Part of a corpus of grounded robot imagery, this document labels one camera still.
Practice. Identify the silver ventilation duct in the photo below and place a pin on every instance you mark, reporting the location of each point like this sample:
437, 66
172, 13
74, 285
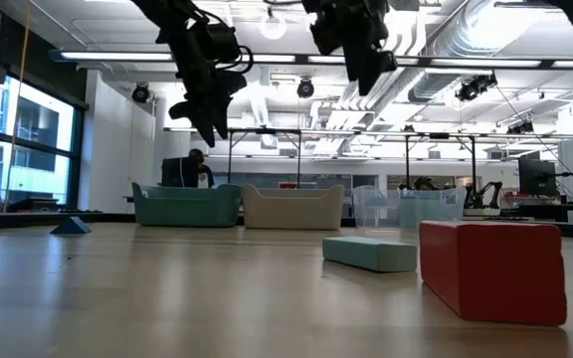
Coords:
458, 45

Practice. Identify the black background desk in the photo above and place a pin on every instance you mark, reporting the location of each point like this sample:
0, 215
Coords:
540, 211

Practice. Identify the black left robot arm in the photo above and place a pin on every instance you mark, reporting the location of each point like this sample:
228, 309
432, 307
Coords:
177, 20

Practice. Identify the black ceiling spotlight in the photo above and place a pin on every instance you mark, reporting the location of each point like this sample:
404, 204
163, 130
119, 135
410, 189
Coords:
475, 88
140, 93
520, 127
305, 88

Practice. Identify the black monitor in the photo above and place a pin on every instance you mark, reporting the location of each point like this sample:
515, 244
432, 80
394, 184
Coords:
180, 171
537, 176

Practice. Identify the light teal cube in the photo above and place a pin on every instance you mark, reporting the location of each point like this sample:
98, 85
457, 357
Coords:
411, 216

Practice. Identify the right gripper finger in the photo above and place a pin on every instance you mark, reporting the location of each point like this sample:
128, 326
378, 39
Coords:
377, 69
361, 72

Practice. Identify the black overhead light bar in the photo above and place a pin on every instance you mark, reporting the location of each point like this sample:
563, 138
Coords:
117, 56

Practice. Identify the red rectangular block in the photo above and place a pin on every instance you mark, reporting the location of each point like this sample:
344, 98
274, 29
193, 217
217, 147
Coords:
490, 273

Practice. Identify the clear plastic bin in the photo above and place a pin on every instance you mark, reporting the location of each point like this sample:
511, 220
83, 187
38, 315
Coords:
376, 219

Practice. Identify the large window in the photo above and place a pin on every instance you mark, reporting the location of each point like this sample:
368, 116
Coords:
33, 124

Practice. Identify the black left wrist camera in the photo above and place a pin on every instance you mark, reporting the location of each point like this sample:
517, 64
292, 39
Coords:
179, 110

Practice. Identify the black background robot arm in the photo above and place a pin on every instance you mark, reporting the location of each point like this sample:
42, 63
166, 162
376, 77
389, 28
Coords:
488, 191

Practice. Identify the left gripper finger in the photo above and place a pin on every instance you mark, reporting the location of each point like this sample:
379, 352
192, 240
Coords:
223, 114
206, 124

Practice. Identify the person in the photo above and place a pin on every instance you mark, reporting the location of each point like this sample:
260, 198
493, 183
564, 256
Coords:
204, 174

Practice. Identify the red background object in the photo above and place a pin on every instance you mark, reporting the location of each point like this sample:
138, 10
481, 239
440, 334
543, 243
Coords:
288, 186

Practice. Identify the black metal gantry frame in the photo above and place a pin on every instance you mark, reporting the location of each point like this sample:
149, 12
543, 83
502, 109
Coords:
473, 164
266, 131

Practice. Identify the grey plastic bin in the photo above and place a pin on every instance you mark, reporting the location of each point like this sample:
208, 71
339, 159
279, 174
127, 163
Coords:
291, 211

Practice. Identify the green plastic bin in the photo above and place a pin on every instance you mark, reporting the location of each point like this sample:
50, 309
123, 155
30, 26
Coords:
187, 214

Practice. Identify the long light teal block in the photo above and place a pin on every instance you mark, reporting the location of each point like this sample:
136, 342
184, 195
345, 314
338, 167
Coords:
366, 254

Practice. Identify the blue triangular block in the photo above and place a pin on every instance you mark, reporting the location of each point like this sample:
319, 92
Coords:
71, 229

